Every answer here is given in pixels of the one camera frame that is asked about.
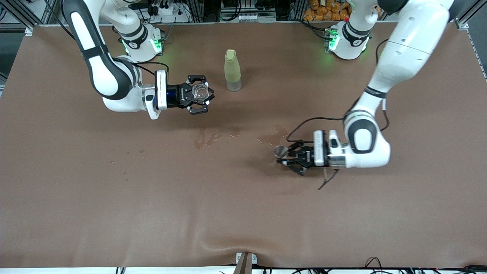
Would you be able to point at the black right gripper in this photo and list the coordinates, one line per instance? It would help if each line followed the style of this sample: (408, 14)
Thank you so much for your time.
(184, 95)

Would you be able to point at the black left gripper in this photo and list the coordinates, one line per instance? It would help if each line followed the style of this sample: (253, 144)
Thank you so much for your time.
(305, 155)

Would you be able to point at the clear glass cup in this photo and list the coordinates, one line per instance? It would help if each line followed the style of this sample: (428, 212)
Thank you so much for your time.
(200, 91)

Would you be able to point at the steel double jigger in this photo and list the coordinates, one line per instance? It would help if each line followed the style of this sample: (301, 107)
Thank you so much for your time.
(280, 151)

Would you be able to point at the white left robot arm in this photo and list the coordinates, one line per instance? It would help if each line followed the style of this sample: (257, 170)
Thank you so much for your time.
(403, 49)

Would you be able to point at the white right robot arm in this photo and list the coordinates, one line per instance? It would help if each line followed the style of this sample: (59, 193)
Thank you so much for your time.
(106, 76)

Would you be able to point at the brown liquid puddle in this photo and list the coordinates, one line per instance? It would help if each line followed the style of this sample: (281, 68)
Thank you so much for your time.
(213, 138)
(199, 140)
(268, 139)
(236, 132)

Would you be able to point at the yellow-green frosted bottle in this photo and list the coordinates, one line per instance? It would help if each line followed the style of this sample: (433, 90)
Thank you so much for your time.
(232, 70)

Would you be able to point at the brown table mat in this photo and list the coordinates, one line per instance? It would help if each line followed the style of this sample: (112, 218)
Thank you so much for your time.
(243, 209)

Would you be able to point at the white power strip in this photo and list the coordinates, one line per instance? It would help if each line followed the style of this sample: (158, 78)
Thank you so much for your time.
(167, 10)

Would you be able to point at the white connector block row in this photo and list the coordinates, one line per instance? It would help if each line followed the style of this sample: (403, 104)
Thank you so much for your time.
(249, 17)

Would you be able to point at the orange snack bag pile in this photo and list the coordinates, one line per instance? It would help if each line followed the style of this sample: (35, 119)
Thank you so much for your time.
(323, 11)

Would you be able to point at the grey bracket with post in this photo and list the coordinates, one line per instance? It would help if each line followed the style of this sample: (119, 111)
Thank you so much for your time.
(243, 266)

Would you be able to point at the aluminium frame profile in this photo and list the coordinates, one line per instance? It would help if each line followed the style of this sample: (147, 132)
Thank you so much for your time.
(29, 30)
(471, 9)

